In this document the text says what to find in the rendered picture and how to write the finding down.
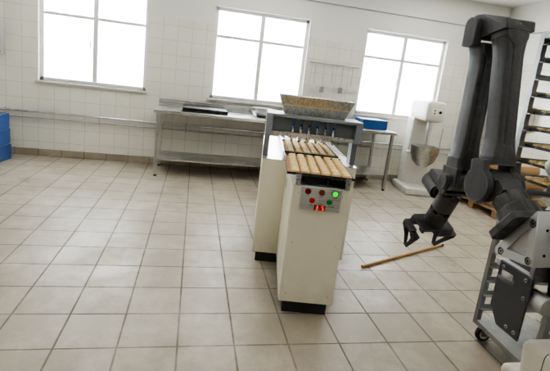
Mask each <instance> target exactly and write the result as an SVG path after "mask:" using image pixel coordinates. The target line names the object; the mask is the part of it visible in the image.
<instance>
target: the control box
mask: <svg viewBox="0 0 550 371"><path fill-rule="evenodd" d="M306 189H310V190H311V193H310V194H307V193H306V192H305V190H306ZM321 190H323V191H324V192H325V193H324V195H323V196H321V195H320V194H319V192H320V191H321ZM333 192H338V196H337V197H334V196H333ZM342 192H343V190H342V189H339V188H324V187H316V186H309V185H301V190H300V202H299V209H303V210H315V208H316V207H318V211H326V212H334V213H340V204H341V198H342ZM310 198H313V199H314V200H315V202H314V203H310V201H309V200H310ZM328 200H331V205H328V204H327V201H328ZM315 206H316V207H315ZM322 206H324V208H323V209H324V210H323V209H322ZM316 209H317V208H316ZM321 209H322V210H321Z"/></svg>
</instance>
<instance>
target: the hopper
mask: <svg viewBox="0 0 550 371"><path fill-rule="evenodd" d="M279 94H280V98H281V101H282V108H283V111H284V113H285V114H292V115H305V116H312V117H319V118H327V119H334V120H345V119H346V117H347V116H348V114H349V113H350V112H351V110H352V108H353V107H354V105H355V103H354V102H348V101H341V100H335V99H327V98H320V97H306V96H300V95H292V94H285V93H279Z"/></svg>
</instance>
